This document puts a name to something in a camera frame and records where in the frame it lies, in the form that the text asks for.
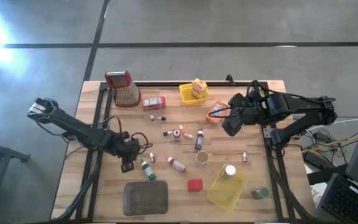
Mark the glass jar with silver lid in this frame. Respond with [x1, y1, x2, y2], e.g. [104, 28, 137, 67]
[221, 164, 237, 180]

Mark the small glass spice jar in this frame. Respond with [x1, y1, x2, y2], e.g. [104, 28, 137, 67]
[195, 151, 209, 167]

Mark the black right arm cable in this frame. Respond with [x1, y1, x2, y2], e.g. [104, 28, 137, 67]
[208, 79, 337, 119]

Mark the metal box grater red handle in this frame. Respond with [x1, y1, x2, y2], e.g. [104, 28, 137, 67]
[104, 70, 142, 108]

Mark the white cable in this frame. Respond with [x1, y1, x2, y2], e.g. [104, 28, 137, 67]
[303, 116, 358, 131]

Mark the orange Mini Wheats cereal box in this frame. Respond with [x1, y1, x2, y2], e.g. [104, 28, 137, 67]
[205, 100, 231, 125]

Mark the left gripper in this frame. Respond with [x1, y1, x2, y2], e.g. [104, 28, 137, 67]
[116, 138, 141, 174]

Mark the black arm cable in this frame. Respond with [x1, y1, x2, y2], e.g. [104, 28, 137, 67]
[104, 114, 154, 150]
[208, 79, 337, 119]

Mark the red Froot Loops cereal box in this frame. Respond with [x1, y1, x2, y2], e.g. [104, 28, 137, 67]
[142, 96, 167, 112]

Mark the yellow Corn Pops cereal box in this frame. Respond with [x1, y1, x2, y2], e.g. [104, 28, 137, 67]
[191, 78, 209, 100]

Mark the green food colouring bottle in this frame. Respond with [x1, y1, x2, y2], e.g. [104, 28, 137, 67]
[139, 158, 157, 182]

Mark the yellow plastic basket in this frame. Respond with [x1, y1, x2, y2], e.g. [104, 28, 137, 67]
[178, 82, 211, 106]

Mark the black laptop keyboard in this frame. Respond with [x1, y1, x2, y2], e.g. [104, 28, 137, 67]
[314, 172, 358, 224]

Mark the black floor stand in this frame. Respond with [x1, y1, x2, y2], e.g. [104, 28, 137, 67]
[0, 136, 31, 224]

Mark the yellow translucent plastic bin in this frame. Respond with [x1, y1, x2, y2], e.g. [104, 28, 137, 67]
[206, 164, 249, 212]

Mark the purple food colouring bottle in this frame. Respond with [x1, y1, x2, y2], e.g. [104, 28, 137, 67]
[194, 128, 204, 151]

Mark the white paper sheet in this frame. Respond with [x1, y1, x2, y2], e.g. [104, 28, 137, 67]
[309, 183, 326, 207]

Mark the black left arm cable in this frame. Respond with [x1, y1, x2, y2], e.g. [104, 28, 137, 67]
[104, 114, 154, 150]

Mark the black power brick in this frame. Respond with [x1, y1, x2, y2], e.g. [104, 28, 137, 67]
[303, 151, 329, 170]

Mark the grey translucent plastic bin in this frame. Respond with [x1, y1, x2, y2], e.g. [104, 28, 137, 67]
[122, 180, 170, 217]

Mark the red smoked paprika tin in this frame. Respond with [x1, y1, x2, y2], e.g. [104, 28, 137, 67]
[187, 179, 204, 192]

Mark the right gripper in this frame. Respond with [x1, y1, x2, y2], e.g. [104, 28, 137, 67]
[222, 90, 265, 137]

